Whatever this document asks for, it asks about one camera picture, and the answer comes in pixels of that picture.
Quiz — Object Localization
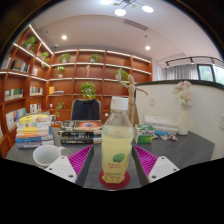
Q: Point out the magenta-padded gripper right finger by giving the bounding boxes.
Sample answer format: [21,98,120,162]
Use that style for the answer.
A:
[132,144,181,186]

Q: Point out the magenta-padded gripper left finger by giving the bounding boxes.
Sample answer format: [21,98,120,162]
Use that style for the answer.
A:
[44,144,95,187]

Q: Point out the clear bottle of pale drink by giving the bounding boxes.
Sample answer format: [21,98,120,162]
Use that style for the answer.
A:
[100,96,135,185]

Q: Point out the white patterned mug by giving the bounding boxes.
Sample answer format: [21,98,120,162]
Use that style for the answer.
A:
[32,144,69,169]

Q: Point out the small green white box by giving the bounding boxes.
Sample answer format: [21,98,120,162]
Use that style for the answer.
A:
[133,124,156,145]

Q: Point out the stack of dark books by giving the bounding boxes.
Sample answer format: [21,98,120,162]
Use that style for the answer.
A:
[58,119,104,145]

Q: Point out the stack of white books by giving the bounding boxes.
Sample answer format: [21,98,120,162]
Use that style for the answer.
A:
[143,114,180,135]

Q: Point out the flat round red coaster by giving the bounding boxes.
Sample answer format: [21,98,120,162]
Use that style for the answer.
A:
[98,169,131,191]

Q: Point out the stack of colourful books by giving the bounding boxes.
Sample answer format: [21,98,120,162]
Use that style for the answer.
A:
[14,113,55,149]

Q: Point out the white vase with flowers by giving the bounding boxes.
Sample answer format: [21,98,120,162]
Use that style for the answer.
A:
[172,79,194,136]

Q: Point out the orange wooden shelf unit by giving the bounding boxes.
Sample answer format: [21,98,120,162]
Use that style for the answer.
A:
[0,23,154,158]

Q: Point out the grey curtain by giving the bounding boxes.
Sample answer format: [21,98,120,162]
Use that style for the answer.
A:
[164,63,201,81]

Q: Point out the black ceiling track light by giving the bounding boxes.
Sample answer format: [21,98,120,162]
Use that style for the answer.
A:
[165,55,224,67]

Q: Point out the ceiling air vent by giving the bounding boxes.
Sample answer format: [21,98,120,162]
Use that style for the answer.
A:
[123,19,149,31]

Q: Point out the branched ceiling lamp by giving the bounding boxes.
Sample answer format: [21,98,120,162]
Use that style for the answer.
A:
[99,0,155,18]

